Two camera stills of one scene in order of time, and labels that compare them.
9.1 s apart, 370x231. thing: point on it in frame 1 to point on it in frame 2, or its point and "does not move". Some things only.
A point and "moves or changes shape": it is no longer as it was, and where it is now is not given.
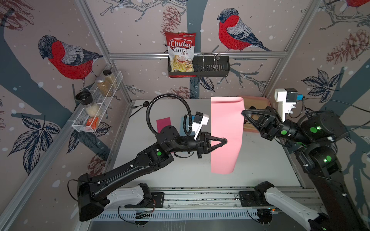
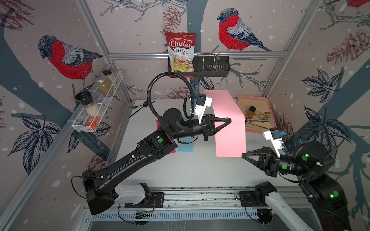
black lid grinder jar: [92, 109] does not move
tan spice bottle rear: [110, 77] does not move
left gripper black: [202, 144] to [207, 127]
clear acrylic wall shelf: [88, 119] does not move
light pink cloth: [227, 121] moves or changes shape
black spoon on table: [145, 104] does not move
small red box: [95, 122] does not move
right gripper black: [268, 125] to [267, 162]
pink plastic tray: [252, 102] does not move
